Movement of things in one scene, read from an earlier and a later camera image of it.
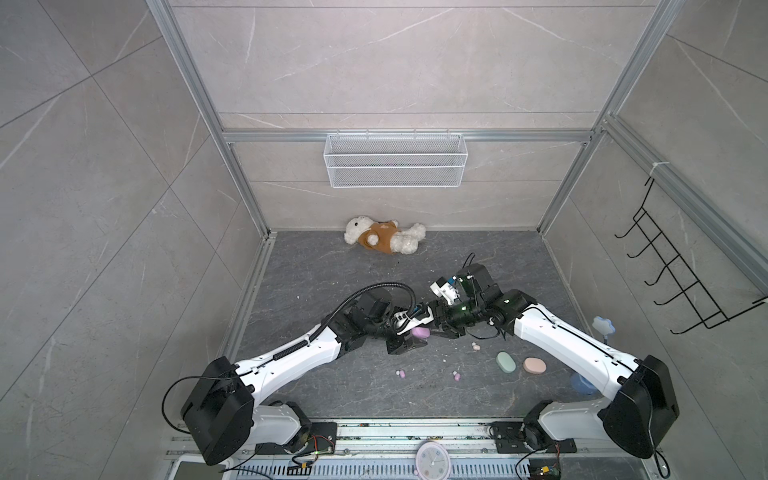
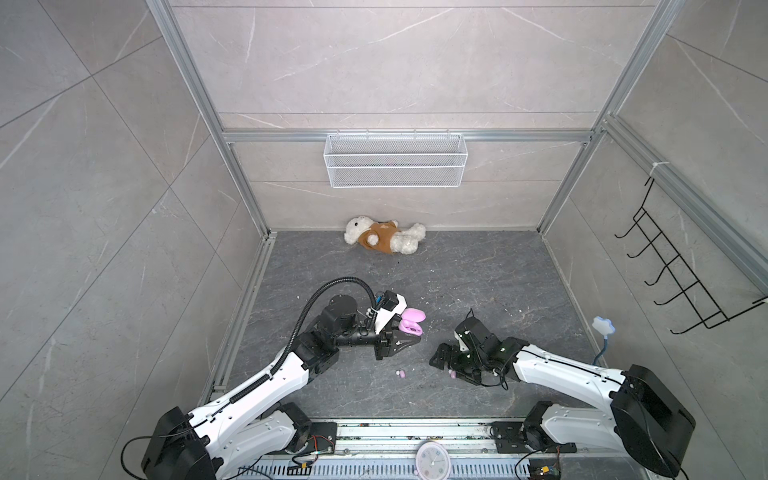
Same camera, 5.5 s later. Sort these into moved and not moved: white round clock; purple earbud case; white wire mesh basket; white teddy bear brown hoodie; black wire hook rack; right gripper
Moved: purple earbud case; right gripper
Not moved: white wire mesh basket; white teddy bear brown hoodie; white round clock; black wire hook rack
